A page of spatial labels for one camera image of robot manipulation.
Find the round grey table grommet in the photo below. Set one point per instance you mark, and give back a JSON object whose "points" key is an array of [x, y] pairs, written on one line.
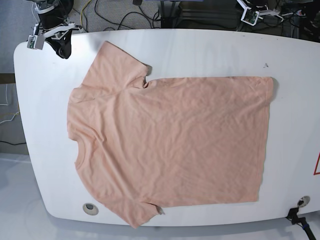
{"points": [[90, 209]]}

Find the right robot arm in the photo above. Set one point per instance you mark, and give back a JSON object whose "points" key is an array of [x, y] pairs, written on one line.
{"points": [[53, 26]]}

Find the black metal frame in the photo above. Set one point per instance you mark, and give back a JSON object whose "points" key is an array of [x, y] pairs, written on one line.
{"points": [[199, 14]]}

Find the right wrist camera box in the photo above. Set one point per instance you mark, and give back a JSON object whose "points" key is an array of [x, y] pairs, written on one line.
{"points": [[35, 42]]}

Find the round silver table grommet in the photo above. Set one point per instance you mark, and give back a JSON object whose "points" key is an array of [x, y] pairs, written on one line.
{"points": [[304, 201]]}

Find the peach T-shirt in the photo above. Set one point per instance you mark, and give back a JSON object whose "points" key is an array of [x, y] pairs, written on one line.
{"points": [[169, 142]]}

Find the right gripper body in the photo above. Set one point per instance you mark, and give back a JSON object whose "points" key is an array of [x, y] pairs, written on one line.
{"points": [[57, 32]]}

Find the black clamp with cable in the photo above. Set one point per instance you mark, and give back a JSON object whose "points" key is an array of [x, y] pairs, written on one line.
{"points": [[293, 217]]}

